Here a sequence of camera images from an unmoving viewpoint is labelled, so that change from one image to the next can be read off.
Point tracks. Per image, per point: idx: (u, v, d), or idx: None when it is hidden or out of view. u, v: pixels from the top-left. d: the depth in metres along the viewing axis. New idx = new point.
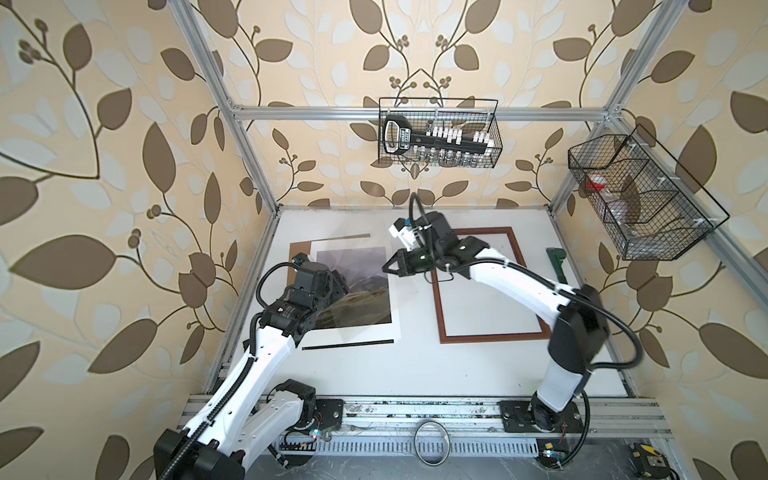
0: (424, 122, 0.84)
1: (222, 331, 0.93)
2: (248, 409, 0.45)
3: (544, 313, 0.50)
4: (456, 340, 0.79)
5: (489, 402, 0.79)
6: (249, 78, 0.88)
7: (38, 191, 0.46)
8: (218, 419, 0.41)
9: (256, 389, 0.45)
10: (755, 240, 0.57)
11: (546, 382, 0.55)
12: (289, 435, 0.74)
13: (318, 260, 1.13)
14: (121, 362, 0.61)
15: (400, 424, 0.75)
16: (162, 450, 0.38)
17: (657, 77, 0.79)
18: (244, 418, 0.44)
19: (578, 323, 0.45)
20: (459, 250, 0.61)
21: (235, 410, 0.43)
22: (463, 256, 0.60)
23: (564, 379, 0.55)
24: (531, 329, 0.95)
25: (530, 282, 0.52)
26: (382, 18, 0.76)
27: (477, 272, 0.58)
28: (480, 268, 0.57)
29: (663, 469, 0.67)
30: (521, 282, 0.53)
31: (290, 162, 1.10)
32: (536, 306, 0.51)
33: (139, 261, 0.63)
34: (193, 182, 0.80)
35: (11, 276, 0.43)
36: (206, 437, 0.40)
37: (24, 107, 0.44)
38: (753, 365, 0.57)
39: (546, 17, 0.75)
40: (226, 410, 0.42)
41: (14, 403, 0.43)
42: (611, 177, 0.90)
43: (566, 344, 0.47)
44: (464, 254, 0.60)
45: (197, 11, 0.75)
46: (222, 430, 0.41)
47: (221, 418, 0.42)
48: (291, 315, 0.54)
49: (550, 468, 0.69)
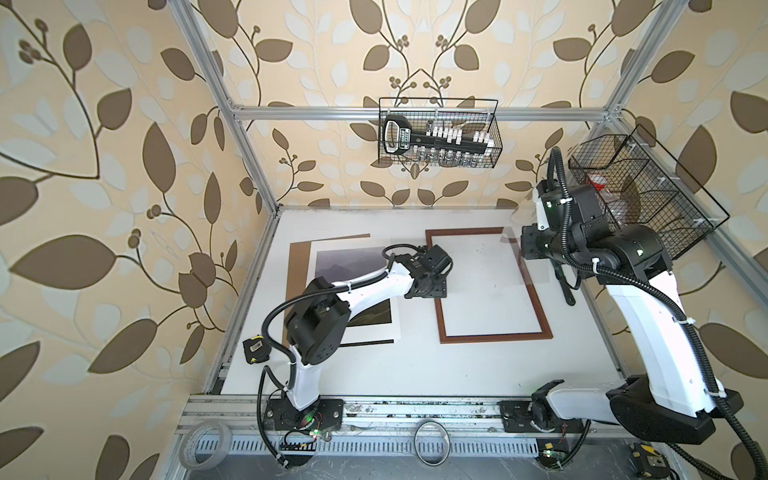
0: (424, 122, 0.84)
1: (222, 331, 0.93)
2: (368, 301, 0.54)
3: (673, 393, 0.38)
4: (457, 340, 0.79)
5: (489, 402, 0.79)
6: (249, 78, 0.88)
7: (38, 191, 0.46)
8: (354, 293, 0.52)
9: (381, 292, 0.56)
10: (754, 241, 0.59)
11: (565, 395, 0.61)
12: (289, 435, 0.74)
13: (318, 260, 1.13)
14: (120, 362, 0.61)
15: (401, 424, 0.75)
16: (318, 284, 0.51)
17: (657, 77, 0.79)
18: (363, 305, 0.54)
19: (705, 434, 0.35)
20: (615, 245, 0.38)
21: (367, 296, 0.53)
22: (626, 256, 0.37)
23: (591, 402, 0.53)
24: (531, 329, 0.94)
25: (690, 361, 0.37)
26: (382, 18, 0.76)
27: (624, 292, 0.39)
28: (644, 303, 0.37)
29: (663, 469, 0.67)
30: (681, 355, 0.37)
31: (290, 162, 1.10)
32: (668, 381, 0.39)
33: (139, 261, 0.63)
34: (193, 182, 0.80)
35: (11, 276, 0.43)
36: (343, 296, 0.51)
37: (24, 107, 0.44)
38: (755, 365, 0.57)
39: (546, 17, 0.75)
40: (360, 291, 0.53)
41: (14, 403, 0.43)
42: (611, 177, 0.90)
43: (654, 422, 0.40)
44: (629, 257, 0.37)
45: (197, 11, 0.75)
46: (353, 299, 0.51)
47: (354, 293, 0.52)
48: (418, 267, 0.64)
49: (550, 468, 0.69)
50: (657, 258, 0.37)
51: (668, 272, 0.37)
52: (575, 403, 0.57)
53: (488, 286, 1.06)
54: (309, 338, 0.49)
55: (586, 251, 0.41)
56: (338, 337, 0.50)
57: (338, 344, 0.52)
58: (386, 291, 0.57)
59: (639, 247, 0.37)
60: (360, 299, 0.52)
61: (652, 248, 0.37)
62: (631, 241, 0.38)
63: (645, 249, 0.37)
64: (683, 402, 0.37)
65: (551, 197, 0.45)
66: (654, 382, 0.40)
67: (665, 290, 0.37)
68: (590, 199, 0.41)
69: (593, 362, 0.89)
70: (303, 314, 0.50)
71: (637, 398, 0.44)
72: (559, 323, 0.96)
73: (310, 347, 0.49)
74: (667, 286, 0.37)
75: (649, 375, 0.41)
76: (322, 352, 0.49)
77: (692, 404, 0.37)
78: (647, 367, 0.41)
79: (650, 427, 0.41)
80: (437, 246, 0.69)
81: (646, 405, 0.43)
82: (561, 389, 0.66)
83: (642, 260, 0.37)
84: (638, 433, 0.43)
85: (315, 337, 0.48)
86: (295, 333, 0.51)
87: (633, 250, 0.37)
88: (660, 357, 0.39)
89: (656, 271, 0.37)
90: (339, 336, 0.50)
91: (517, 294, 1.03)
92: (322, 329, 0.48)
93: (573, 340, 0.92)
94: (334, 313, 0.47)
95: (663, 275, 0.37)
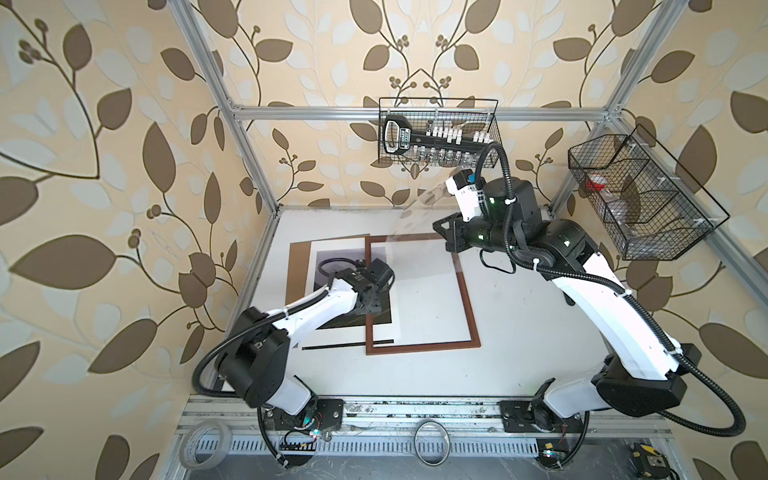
0: (425, 122, 0.84)
1: (222, 331, 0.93)
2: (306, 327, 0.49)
3: (641, 362, 0.40)
4: (392, 350, 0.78)
5: (489, 402, 0.79)
6: (249, 78, 0.88)
7: (38, 191, 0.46)
8: (292, 317, 0.49)
9: (322, 313, 0.52)
10: (754, 241, 0.59)
11: (559, 394, 0.61)
12: (289, 435, 0.74)
13: (317, 260, 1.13)
14: (120, 362, 0.61)
15: (401, 424, 0.75)
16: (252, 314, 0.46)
17: (657, 77, 0.79)
18: (303, 329, 0.49)
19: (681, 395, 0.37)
20: (549, 242, 0.41)
21: (306, 320, 0.49)
22: (561, 252, 0.40)
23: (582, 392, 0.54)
24: (522, 333, 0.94)
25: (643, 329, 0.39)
26: (382, 17, 0.75)
27: (568, 285, 0.42)
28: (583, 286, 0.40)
29: (663, 469, 0.67)
30: (634, 327, 0.39)
31: (290, 162, 1.10)
32: (632, 352, 0.41)
33: (139, 261, 0.63)
34: (193, 182, 0.80)
35: (11, 276, 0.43)
36: (282, 325, 0.47)
37: (23, 107, 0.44)
38: (755, 365, 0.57)
39: (546, 17, 0.75)
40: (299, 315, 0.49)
41: (13, 403, 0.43)
42: (611, 177, 0.90)
43: (639, 397, 0.41)
44: (561, 251, 0.40)
45: (197, 11, 0.75)
46: (292, 326, 0.47)
47: (291, 319, 0.48)
48: (361, 281, 0.62)
49: (550, 468, 0.69)
50: (584, 244, 0.41)
51: (597, 253, 0.42)
52: (569, 397, 0.57)
53: (488, 285, 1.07)
54: (246, 378, 0.44)
55: (526, 248, 0.43)
56: (279, 368, 0.45)
57: (281, 377, 0.46)
58: (327, 312, 0.54)
59: (565, 237, 0.41)
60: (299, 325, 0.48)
61: (576, 236, 0.42)
62: (558, 234, 0.42)
63: (572, 239, 0.41)
64: (651, 370, 0.40)
65: (493, 192, 0.44)
66: (622, 356, 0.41)
67: (599, 271, 0.41)
68: (528, 194, 0.41)
69: (593, 359, 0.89)
70: (235, 354, 0.45)
71: (617, 377, 0.46)
72: (559, 323, 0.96)
73: (247, 386, 0.44)
74: (598, 267, 0.41)
75: (616, 350, 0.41)
76: (262, 392, 0.44)
77: (659, 369, 0.39)
78: (614, 343, 0.42)
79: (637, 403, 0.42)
80: (379, 260, 0.70)
81: (625, 381, 0.45)
82: (554, 389, 0.66)
83: (571, 250, 0.40)
84: (630, 412, 0.44)
85: (252, 376, 0.43)
86: (230, 374, 0.45)
87: (561, 242, 0.41)
88: (618, 332, 0.41)
89: (587, 256, 0.41)
90: (281, 367, 0.45)
91: (517, 295, 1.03)
92: (260, 366, 0.43)
93: (572, 340, 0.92)
94: (273, 345, 0.43)
95: (593, 258, 0.41)
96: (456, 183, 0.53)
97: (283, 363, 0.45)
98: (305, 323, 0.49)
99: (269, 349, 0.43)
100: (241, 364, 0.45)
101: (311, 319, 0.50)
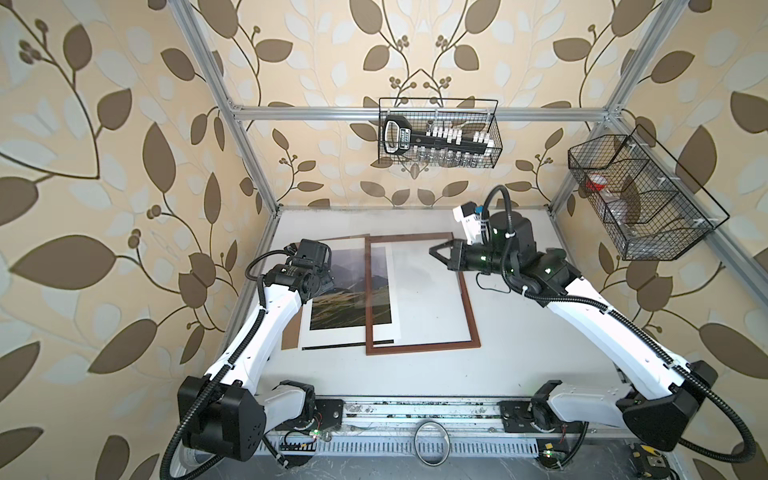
0: (424, 122, 0.84)
1: (222, 331, 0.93)
2: (262, 353, 0.45)
3: (645, 379, 0.41)
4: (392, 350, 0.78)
5: (489, 402, 0.79)
6: (249, 78, 0.88)
7: (38, 191, 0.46)
8: (238, 363, 0.43)
9: (271, 333, 0.47)
10: (754, 241, 0.59)
11: (569, 400, 0.60)
12: (289, 435, 0.74)
13: None
14: (120, 362, 0.61)
15: (401, 425, 0.75)
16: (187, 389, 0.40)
17: (657, 77, 0.79)
18: (261, 361, 0.45)
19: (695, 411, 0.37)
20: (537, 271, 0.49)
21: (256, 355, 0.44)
22: (546, 280, 0.48)
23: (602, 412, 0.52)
24: (523, 333, 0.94)
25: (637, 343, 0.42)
26: (382, 17, 0.75)
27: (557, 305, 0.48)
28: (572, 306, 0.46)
29: (663, 469, 0.67)
30: (626, 341, 0.42)
31: (290, 162, 1.10)
32: (636, 369, 0.42)
33: (139, 261, 0.63)
34: (193, 182, 0.80)
35: (11, 276, 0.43)
36: (232, 377, 0.41)
37: (23, 107, 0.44)
38: (755, 365, 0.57)
39: (546, 17, 0.75)
40: (244, 356, 0.44)
41: (13, 404, 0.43)
42: (611, 177, 0.90)
43: (660, 421, 0.40)
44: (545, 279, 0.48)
45: (197, 11, 0.75)
46: (244, 368, 0.42)
47: (239, 365, 0.43)
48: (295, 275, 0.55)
49: (550, 468, 0.69)
50: (567, 272, 0.49)
51: (580, 278, 0.48)
52: (581, 408, 0.56)
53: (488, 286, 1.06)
54: (230, 442, 0.39)
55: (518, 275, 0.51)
56: (254, 411, 0.41)
57: (262, 415, 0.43)
58: (276, 328, 0.48)
59: (548, 266, 0.50)
60: (252, 363, 0.43)
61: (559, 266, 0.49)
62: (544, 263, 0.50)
63: (555, 268, 0.49)
64: (655, 384, 0.40)
65: (497, 225, 0.51)
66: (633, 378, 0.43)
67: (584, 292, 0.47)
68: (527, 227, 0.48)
69: (593, 359, 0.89)
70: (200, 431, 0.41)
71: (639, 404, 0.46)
72: (559, 323, 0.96)
73: (237, 447, 0.39)
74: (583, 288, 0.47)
75: (627, 372, 0.44)
76: (252, 439, 0.42)
77: (659, 381, 0.40)
78: (623, 366, 0.44)
79: (662, 431, 0.41)
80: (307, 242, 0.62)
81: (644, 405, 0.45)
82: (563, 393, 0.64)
83: (554, 277, 0.48)
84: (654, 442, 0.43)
85: (234, 436, 0.39)
86: (210, 446, 0.41)
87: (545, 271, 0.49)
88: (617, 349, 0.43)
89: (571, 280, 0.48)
90: (257, 409, 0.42)
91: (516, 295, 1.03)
92: (235, 426, 0.38)
93: (572, 341, 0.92)
94: (233, 403, 0.39)
95: (578, 282, 0.48)
96: (463, 212, 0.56)
97: (255, 404, 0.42)
98: (258, 355, 0.44)
99: (230, 409, 0.38)
100: (214, 430, 0.42)
101: (263, 345, 0.46)
